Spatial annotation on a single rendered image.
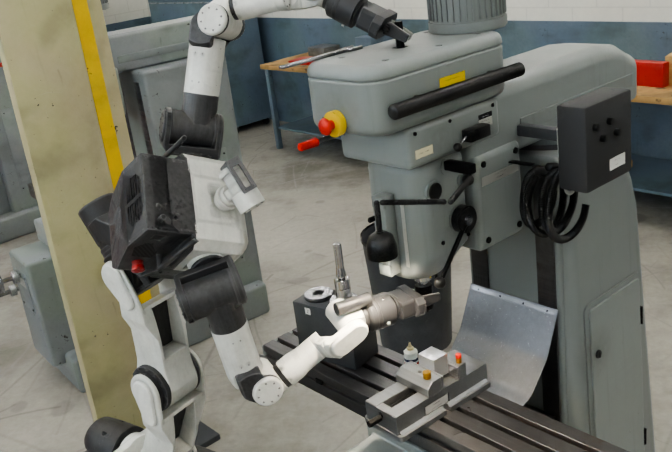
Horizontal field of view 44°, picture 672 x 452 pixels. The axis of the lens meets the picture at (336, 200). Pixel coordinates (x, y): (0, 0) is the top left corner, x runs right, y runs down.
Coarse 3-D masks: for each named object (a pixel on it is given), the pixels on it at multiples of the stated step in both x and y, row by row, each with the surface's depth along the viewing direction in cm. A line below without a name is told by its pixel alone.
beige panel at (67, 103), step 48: (0, 0) 300; (48, 0) 312; (96, 0) 324; (0, 48) 306; (48, 48) 315; (96, 48) 327; (48, 96) 318; (96, 96) 330; (48, 144) 321; (96, 144) 334; (48, 192) 324; (96, 192) 338; (48, 240) 332; (96, 288) 345; (96, 336) 349; (96, 384) 353
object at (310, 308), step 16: (320, 288) 257; (304, 304) 251; (320, 304) 250; (304, 320) 254; (320, 320) 249; (304, 336) 256; (320, 336) 252; (368, 336) 250; (352, 352) 245; (368, 352) 251; (352, 368) 248
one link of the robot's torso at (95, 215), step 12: (96, 204) 224; (108, 204) 225; (84, 216) 225; (96, 216) 223; (108, 216) 222; (96, 228) 222; (108, 228) 219; (96, 240) 224; (108, 240) 220; (144, 288) 223
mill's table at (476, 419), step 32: (288, 352) 262; (384, 352) 255; (320, 384) 249; (352, 384) 240; (384, 384) 238; (448, 416) 219; (480, 416) 218; (512, 416) 218; (544, 416) 214; (448, 448) 213; (480, 448) 205; (512, 448) 204; (544, 448) 203; (576, 448) 201; (608, 448) 199
